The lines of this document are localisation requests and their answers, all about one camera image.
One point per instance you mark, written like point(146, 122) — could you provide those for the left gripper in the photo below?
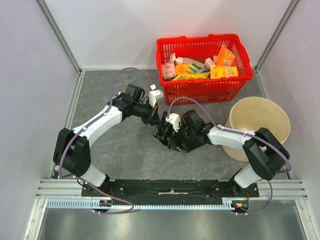
point(153, 118)

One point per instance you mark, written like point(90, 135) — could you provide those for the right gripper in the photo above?
point(176, 133)

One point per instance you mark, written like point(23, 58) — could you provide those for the black trash bag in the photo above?
point(162, 132)

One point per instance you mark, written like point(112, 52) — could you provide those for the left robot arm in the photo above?
point(73, 146)

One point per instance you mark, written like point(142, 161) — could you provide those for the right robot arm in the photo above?
point(266, 155)

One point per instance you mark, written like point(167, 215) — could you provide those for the beige trash bin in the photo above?
point(252, 113)

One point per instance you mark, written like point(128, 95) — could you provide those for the pink pouch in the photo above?
point(168, 70)

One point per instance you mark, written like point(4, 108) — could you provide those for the orange snack pack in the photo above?
point(182, 69)

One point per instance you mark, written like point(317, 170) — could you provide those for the yellow snack bag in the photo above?
point(198, 76)

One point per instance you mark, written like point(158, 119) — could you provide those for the pink capped bottle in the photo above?
point(184, 60)

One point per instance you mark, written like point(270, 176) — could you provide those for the green yellow packet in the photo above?
point(193, 68)

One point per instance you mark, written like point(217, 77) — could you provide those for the yellow snack box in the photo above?
point(218, 72)

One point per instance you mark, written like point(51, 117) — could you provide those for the red plastic basket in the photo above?
point(199, 48)

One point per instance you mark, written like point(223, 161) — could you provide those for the pink small packet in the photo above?
point(208, 63)

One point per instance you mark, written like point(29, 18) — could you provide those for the orange carton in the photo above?
point(225, 57)

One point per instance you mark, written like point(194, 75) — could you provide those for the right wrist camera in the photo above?
point(175, 121)

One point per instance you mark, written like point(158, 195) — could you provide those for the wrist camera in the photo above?
point(175, 121)
point(154, 95)

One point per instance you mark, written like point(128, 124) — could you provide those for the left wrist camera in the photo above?
point(154, 95)

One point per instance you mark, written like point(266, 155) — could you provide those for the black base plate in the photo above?
point(177, 191)

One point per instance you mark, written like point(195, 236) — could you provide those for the slotted cable duct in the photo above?
point(97, 204)

